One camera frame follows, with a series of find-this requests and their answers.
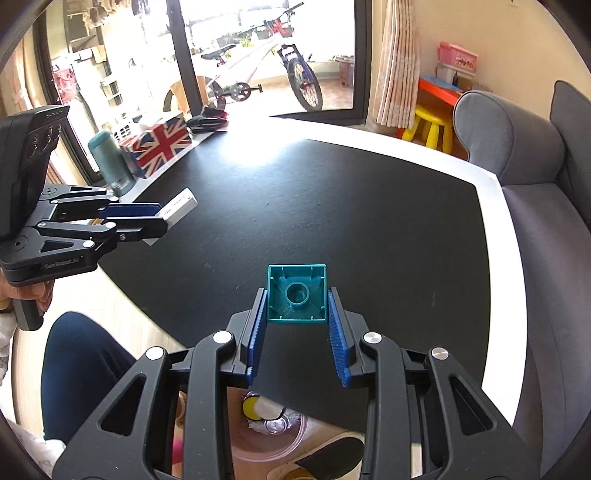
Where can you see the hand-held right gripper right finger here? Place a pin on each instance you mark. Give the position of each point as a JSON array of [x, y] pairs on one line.
[[339, 350]]

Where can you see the pink storage box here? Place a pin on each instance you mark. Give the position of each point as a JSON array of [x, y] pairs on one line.
[[457, 55]]

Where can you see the teal toy brick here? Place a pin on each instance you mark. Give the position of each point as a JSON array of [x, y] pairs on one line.
[[298, 295]]

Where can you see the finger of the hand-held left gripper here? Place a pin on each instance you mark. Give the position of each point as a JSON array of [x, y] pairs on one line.
[[138, 228], [134, 210]]

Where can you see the yellow plastic stool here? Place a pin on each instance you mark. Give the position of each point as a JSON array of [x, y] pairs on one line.
[[429, 120]]

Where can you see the black slipper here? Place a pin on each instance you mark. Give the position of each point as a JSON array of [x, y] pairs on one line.
[[334, 457]]

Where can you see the small cardboard box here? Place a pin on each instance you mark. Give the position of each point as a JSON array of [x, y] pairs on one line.
[[467, 82]]

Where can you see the white and pink bicycle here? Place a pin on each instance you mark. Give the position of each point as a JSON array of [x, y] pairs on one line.
[[302, 78]]

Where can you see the person's left hand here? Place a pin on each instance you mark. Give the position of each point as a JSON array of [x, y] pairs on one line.
[[44, 297]]

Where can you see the person's leg in blue trousers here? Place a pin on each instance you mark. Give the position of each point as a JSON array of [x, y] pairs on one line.
[[83, 369]]

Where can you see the black window frame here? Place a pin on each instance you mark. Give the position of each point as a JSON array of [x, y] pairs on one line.
[[361, 60]]

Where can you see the white rectangular stick device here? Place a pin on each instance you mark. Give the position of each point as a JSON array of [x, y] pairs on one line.
[[180, 205]]

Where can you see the orange children's table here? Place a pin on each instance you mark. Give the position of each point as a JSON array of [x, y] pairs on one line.
[[438, 92]]

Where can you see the clear round plastic container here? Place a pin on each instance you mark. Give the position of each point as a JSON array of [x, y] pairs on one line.
[[279, 425]]

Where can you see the brown woven basket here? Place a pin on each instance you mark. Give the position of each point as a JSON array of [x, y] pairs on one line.
[[345, 71]]

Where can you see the white shelf rack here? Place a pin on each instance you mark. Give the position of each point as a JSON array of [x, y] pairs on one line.
[[115, 92]]

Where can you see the hanging laundry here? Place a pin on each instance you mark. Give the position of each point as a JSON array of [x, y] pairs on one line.
[[111, 11]]

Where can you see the green insulated bottle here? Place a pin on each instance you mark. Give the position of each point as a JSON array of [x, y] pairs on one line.
[[111, 161]]

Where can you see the grey sofa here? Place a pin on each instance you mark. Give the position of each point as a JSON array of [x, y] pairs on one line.
[[545, 230]]

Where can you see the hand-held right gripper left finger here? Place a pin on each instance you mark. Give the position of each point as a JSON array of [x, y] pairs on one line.
[[257, 341]]

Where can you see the clear plastic bin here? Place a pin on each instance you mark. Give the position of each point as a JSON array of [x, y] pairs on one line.
[[258, 452]]

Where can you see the pink patterned curtain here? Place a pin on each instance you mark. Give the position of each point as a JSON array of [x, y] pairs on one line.
[[397, 69]]

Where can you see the yellow round object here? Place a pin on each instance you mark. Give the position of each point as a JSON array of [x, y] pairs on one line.
[[253, 407]]

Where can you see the grey and white storage box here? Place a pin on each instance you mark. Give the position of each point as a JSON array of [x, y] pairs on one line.
[[447, 74]]

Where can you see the red bag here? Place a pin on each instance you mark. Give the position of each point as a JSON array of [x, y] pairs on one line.
[[64, 83]]

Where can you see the flag print box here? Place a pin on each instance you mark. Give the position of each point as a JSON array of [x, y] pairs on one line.
[[159, 147]]

